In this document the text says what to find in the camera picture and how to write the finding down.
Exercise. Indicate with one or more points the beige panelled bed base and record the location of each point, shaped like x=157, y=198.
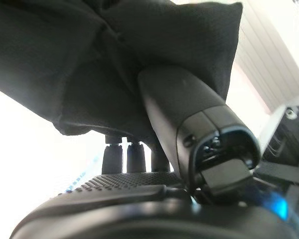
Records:
x=269, y=49

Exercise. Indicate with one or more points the black garment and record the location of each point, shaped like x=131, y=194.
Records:
x=64, y=62

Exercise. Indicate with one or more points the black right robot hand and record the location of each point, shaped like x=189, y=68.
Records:
x=184, y=104

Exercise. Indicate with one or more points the grey robot torso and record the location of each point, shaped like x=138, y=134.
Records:
x=289, y=139

